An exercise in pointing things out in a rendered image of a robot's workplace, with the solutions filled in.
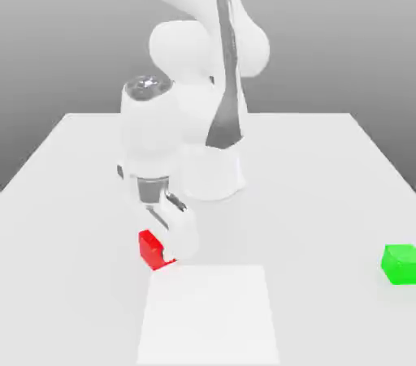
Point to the small red cube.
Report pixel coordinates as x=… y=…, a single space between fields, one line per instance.
x=149 y=247

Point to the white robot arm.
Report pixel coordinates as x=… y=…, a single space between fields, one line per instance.
x=195 y=54

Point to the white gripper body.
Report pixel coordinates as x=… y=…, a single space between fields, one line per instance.
x=175 y=226

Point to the small green cube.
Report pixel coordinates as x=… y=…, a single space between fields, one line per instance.
x=399 y=263

